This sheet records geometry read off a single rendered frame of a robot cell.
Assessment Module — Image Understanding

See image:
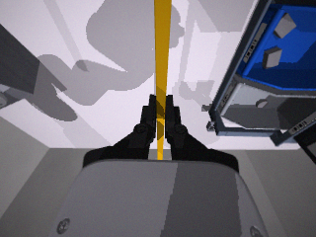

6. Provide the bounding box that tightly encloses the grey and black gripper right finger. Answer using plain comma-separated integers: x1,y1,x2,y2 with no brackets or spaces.
165,95,239,173

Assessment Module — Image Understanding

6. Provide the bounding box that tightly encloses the yellow bar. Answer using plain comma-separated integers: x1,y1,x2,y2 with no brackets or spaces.
154,0,172,160

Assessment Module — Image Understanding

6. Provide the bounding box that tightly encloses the blue open bin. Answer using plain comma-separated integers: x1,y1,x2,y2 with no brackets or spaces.
237,4,316,91

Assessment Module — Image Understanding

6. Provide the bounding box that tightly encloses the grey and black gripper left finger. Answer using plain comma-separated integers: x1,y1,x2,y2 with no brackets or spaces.
82,94,157,169

